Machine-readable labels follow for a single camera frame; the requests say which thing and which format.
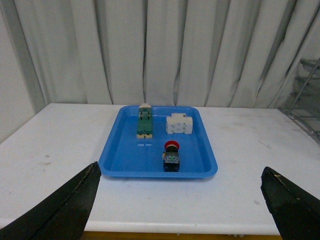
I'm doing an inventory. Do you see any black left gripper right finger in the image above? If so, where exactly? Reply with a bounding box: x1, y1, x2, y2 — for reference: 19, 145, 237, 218
261, 166, 320, 240

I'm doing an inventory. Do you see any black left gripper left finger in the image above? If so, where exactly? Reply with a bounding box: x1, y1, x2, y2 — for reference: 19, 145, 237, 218
0, 162, 101, 240

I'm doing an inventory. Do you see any red emergency stop button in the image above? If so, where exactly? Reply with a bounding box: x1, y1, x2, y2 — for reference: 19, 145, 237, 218
162, 140, 180, 172

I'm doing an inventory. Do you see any silver mesh tiered rack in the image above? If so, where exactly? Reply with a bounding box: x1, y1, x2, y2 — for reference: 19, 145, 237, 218
279, 58, 320, 143

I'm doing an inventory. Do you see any blue plastic tray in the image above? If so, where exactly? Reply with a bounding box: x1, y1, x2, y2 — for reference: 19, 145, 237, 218
98, 105, 218, 179

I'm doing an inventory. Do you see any green terminal block component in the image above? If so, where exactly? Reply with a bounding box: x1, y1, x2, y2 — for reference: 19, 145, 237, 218
136, 103, 153, 139

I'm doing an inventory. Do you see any white circuit breaker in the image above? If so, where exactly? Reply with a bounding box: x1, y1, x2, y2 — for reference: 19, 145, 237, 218
166, 113, 193, 135

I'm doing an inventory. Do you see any white curtain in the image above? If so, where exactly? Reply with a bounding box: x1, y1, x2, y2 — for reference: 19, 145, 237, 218
0, 0, 320, 112

